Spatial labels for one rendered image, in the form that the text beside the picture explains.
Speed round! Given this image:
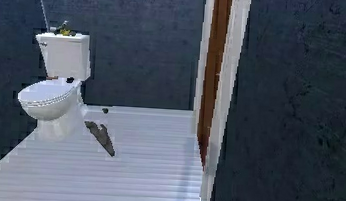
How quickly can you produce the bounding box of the yellow and grey small object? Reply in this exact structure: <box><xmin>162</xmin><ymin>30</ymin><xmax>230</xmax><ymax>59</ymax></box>
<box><xmin>49</xmin><ymin>19</ymin><xmax>78</xmax><ymax>37</ymax></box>

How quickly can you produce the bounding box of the white toilet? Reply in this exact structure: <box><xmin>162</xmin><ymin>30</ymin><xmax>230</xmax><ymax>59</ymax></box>
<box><xmin>14</xmin><ymin>29</ymin><xmax>95</xmax><ymax>143</ymax></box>

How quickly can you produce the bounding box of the brown room door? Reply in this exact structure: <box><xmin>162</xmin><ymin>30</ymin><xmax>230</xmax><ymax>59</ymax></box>
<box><xmin>194</xmin><ymin>0</ymin><xmax>234</xmax><ymax>170</ymax></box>

